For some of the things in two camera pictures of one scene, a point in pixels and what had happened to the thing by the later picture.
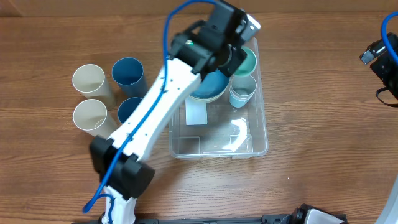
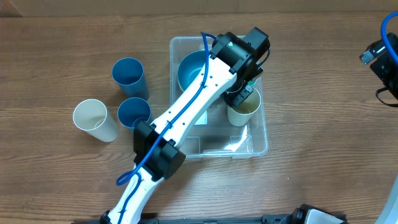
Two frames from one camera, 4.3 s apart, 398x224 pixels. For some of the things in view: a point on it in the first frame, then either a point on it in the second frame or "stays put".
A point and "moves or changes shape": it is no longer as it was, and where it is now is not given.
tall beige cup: x=92 y=116 stays put
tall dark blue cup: x=129 y=74 stays put
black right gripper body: x=386 y=68 stays put
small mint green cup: x=248 y=63 moves or changes shape
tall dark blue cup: x=126 y=107 stays put
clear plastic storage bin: x=231 y=132 stays put
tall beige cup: x=91 y=81 → x=242 y=114
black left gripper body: x=229 y=52 → x=239 y=88
